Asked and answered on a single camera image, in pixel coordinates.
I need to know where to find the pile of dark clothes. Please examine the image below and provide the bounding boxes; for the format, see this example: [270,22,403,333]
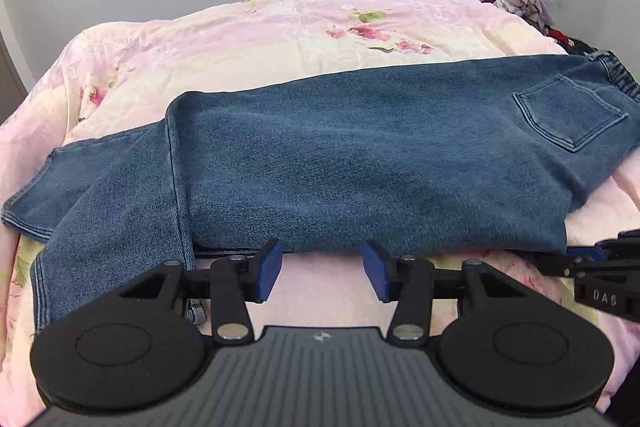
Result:
[480,0,598,55]

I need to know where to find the grey door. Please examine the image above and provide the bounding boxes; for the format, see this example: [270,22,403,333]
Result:
[0,27,29,120]

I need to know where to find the pink floral blanket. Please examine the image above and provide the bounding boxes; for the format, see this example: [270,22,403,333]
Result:
[0,0,640,427]

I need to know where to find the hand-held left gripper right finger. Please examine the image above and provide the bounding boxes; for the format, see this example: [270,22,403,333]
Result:
[361,241,532,349]

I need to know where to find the blue denim pants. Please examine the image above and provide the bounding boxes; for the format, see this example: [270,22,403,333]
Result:
[1,49,640,338]

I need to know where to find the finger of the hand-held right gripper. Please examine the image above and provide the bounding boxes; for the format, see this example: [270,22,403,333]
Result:
[597,231,640,260]
[532,244,610,280]

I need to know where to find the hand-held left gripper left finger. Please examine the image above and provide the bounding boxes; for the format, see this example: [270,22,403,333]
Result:
[117,238,285,348]

